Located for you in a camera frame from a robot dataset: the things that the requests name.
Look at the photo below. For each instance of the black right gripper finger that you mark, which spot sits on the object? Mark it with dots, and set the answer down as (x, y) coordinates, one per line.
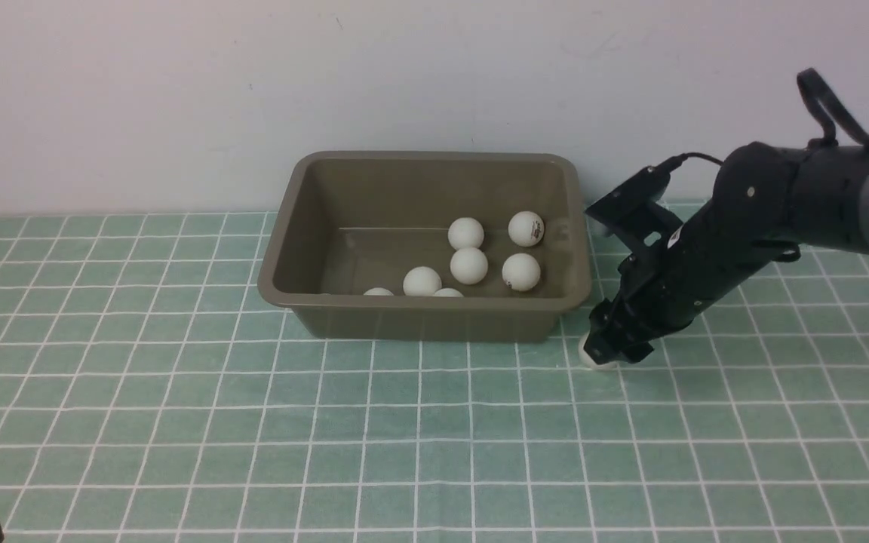
(600, 341)
(632, 350)

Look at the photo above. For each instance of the olive green plastic bin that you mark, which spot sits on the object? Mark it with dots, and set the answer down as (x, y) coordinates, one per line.
(353, 220)

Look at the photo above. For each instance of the white ball with logo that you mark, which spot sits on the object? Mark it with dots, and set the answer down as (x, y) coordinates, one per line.
(469, 265)
(521, 272)

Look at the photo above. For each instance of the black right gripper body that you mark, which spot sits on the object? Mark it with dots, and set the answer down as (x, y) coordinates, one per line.
(662, 291)

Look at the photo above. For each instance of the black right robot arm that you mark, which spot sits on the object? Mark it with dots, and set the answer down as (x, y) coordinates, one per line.
(767, 203)

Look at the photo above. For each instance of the green checked tablecloth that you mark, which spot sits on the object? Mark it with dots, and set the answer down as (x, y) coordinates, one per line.
(147, 394)

